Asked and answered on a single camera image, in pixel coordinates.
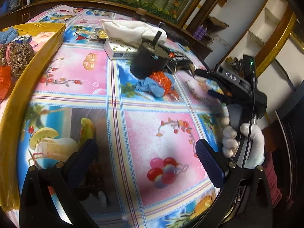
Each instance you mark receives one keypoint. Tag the white towel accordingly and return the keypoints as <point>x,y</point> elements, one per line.
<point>130,29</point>

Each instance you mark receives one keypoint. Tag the white wall shelf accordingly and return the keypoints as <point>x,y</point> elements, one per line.
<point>261,23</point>

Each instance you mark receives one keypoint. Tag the orange plastic bag bundle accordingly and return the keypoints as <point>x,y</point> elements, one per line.
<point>4,80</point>

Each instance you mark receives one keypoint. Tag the yellow tray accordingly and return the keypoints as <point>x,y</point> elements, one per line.
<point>42,49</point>

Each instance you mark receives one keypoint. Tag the blue and white tissue pack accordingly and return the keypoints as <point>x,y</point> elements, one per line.
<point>22,38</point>

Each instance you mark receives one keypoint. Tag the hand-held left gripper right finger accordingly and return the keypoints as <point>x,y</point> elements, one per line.
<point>210,161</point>

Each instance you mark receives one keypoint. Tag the person's right hand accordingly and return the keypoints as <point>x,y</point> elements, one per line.
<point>255,144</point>

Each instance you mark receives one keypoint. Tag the printed fruit tablecloth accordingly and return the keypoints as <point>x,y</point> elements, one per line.
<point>147,128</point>

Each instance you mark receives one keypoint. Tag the brown knitted cloth roll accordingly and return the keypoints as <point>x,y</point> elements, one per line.
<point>19,57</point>

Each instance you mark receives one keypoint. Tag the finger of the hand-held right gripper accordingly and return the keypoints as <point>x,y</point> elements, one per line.
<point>204,73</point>
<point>219,93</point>

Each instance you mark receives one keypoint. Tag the pink rose tissue pack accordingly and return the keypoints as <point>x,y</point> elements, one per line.
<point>42,38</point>

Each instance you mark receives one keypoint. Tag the purple bottle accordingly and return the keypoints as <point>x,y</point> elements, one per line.
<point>197,31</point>
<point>203,32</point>

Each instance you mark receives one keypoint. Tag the long wooden cabinet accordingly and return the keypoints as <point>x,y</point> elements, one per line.
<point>199,46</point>

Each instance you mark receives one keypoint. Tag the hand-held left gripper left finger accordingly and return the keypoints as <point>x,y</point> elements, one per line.
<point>80,161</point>

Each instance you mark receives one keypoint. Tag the white tissue box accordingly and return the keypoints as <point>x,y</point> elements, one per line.
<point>118,49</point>

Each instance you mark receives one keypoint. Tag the blue cloth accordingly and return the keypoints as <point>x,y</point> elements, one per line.
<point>7,35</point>
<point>148,86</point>

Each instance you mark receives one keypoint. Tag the person's right forearm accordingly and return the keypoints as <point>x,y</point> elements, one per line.
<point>273,171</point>

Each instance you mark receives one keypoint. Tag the brown cardboard piece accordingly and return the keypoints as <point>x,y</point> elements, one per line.
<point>218,22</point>

